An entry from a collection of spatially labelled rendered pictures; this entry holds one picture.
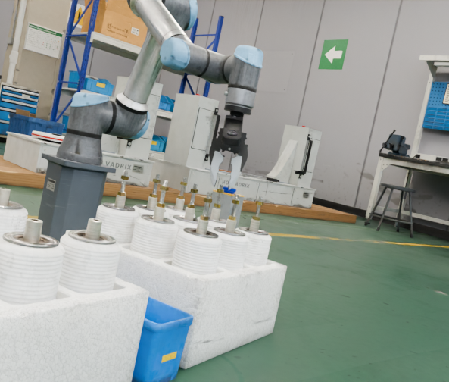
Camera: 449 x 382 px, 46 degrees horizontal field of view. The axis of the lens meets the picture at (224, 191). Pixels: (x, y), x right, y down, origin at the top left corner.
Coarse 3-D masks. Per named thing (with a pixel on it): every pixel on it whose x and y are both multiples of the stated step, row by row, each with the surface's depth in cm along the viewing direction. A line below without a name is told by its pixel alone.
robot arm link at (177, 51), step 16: (128, 0) 155; (144, 0) 150; (160, 0) 153; (144, 16) 148; (160, 16) 143; (160, 32) 140; (176, 32) 138; (176, 48) 131; (192, 48) 134; (176, 64) 133; (192, 64) 134; (208, 64) 137
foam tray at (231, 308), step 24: (120, 264) 113; (144, 264) 109; (168, 264) 113; (144, 288) 109; (168, 288) 106; (192, 288) 103; (216, 288) 106; (240, 288) 115; (264, 288) 126; (192, 312) 103; (216, 312) 108; (240, 312) 118; (264, 312) 129; (192, 336) 103; (216, 336) 111; (240, 336) 120; (192, 360) 105
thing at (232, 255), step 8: (216, 232) 119; (224, 240) 117; (232, 240) 117; (240, 240) 118; (248, 240) 121; (224, 248) 117; (232, 248) 117; (240, 248) 118; (224, 256) 117; (232, 256) 118; (240, 256) 119; (224, 264) 118; (232, 264) 118; (240, 264) 119
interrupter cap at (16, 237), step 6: (6, 234) 74; (12, 234) 75; (18, 234) 76; (42, 234) 78; (6, 240) 72; (12, 240) 71; (18, 240) 72; (42, 240) 76; (48, 240) 76; (54, 240) 76; (30, 246) 71; (36, 246) 71; (42, 246) 72; (48, 246) 73; (54, 246) 74
